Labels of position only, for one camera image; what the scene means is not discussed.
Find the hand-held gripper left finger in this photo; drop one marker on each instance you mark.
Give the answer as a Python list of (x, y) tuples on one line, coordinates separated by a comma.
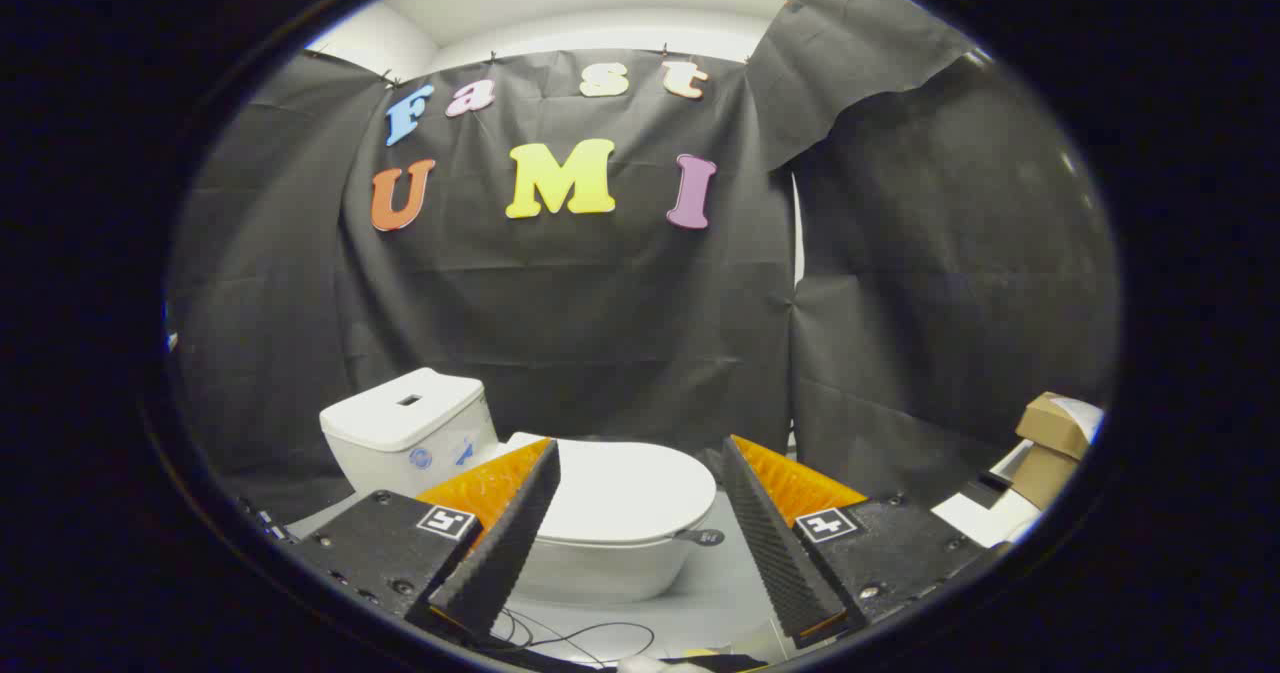
[(505, 543)]

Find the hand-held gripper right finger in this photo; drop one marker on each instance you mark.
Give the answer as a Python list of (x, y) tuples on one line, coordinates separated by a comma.
[(765, 543)]

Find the white toilet lid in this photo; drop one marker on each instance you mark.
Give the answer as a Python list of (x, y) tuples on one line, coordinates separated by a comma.
[(615, 488)]

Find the white toilet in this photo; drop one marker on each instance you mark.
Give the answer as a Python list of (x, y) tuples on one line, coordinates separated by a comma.
[(405, 428)]

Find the white flat box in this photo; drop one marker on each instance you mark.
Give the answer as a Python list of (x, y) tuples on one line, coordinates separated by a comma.
[(985, 518)]

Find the black backdrop cloth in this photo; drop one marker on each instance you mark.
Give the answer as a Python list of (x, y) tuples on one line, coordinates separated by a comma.
[(600, 293)]

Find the brown cardboard box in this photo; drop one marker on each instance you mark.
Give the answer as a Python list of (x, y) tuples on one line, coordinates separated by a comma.
[(1042, 475), (1052, 421)]

